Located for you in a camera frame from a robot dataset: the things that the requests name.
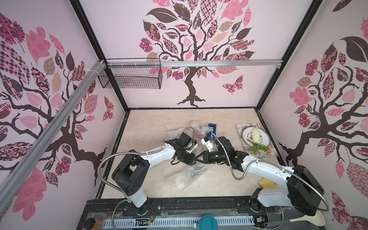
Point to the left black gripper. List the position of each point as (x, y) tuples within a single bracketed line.
[(190, 160)]

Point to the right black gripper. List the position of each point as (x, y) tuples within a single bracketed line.
[(206, 156)]

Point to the clear bubble wrap sheet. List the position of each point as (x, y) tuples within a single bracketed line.
[(200, 130), (172, 134), (183, 179)]

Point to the blue tape dispenser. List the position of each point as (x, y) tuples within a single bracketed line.
[(213, 128)]

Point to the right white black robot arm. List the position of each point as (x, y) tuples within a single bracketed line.
[(298, 187)]

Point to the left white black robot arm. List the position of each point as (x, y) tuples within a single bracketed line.
[(132, 170)]

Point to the floral square placemat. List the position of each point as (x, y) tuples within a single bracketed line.
[(259, 154)]

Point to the white artificial rose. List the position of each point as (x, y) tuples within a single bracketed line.
[(256, 139)]

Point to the teal round lid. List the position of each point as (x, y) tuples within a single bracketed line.
[(206, 223)]

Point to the right flexible metal conduit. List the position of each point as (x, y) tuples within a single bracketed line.
[(275, 173)]

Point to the round white plate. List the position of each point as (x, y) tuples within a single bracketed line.
[(247, 136)]

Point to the yellow green sponge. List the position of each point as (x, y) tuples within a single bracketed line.
[(267, 184)]

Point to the brown jar black lid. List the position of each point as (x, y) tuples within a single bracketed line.
[(93, 224)]

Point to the cream plastic ladle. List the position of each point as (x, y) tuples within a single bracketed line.
[(317, 220)]

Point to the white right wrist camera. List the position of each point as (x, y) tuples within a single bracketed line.
[(208, 143)]

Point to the white slotted cable duct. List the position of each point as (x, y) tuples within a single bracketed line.
[(169, 223)]

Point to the black wire basket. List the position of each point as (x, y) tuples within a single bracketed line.
[(132, 74)]

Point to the rear aluminium frame bar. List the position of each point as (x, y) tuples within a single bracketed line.
[(179, 64)]

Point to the aluminium frame bar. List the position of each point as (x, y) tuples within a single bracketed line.
[(15, 180), (179, 64)]

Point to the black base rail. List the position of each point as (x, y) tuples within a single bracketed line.
[(230, 206)]

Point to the left aluminium frame bar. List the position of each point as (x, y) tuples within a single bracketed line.
[(15, 180)]

